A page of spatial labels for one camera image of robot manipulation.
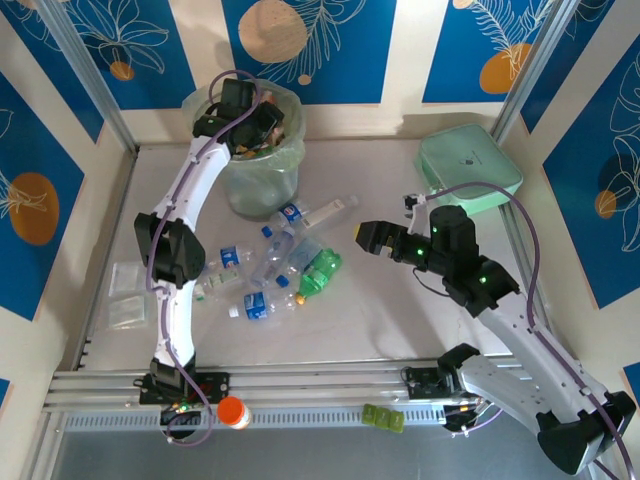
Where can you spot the orange label plastic bottle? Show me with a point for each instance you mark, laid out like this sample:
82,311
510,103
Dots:
279,135

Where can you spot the clear bottle long white label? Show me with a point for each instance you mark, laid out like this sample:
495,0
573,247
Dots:
325,212

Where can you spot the green bottle yellow cap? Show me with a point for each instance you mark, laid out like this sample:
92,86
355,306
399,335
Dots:
320,272

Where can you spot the clear bottle pale blue label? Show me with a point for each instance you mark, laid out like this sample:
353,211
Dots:
302,255

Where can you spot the clear Pepsi bottle blue cap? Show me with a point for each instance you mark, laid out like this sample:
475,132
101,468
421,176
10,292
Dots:
228,256
291,212

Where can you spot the clear blue tinted bottle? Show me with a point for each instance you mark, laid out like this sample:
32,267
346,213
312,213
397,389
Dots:
275,255

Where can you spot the clear bottle green label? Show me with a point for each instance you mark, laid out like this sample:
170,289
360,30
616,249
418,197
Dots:
222,280

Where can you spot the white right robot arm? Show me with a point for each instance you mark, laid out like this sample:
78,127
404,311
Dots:
520,340

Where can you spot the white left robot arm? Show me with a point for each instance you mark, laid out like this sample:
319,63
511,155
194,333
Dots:
177,325

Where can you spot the green plastic bin liner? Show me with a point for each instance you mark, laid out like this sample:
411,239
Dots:
295,150

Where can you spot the mint green zip case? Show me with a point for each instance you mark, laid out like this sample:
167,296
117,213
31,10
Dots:
470,160

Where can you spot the green square block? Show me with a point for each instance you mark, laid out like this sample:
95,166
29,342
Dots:
397,421
370,414
384,416

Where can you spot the orange lid jar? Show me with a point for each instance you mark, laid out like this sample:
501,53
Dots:
231,410

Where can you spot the grey metal sheet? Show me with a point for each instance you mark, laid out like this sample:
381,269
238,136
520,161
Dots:
325,460

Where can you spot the aluminium side rail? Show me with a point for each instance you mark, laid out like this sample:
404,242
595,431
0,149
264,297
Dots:
515,240
127,180

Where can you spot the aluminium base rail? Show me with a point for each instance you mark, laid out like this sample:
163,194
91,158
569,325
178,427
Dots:
325,380

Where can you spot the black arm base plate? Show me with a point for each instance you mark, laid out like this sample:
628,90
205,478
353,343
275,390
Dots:
420,384
215,387

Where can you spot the aluminium frame post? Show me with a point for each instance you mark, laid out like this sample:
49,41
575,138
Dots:
535,65
90,75

